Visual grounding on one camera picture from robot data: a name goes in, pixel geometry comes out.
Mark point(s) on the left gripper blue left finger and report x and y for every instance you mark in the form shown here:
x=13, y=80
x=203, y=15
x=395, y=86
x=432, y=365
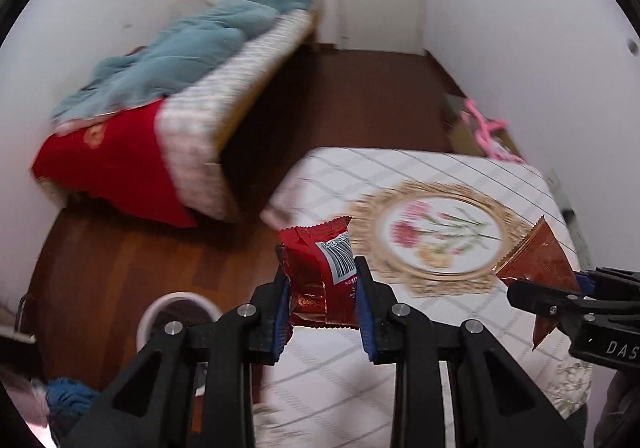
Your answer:
x=273, y=327

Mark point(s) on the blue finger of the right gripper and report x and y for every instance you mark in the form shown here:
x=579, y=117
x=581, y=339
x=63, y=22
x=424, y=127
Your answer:
x=564, y=306
x=585, y=283

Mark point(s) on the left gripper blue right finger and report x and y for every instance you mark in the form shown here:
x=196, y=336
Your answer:
x=379, y=332

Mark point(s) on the brown foil wrapper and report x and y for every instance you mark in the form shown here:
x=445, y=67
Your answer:
x=539, y=258

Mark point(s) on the red snack wrapper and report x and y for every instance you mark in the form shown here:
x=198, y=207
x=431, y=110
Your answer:
x=320, y=265

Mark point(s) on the white round trash bin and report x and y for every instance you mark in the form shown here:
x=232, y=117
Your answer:
x=176, y=310

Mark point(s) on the white patterned tablecloth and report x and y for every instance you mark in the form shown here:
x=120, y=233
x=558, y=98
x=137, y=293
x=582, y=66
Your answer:
x=433, y=226

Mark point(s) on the pink plastic hangers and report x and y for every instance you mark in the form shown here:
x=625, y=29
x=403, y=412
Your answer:
x=491, y=136

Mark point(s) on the cardboard box on floor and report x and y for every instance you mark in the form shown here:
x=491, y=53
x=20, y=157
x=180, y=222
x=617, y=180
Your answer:
x=460, y=137

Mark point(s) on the blue clothes pile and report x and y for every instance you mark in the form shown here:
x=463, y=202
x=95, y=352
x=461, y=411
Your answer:
x=69, y=397

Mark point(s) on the red blanket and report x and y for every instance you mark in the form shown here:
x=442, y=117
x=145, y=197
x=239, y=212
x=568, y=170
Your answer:
x=118, y=160

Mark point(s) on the wooden bed with mattress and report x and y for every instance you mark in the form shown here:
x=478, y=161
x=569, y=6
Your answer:
x=194, y=125

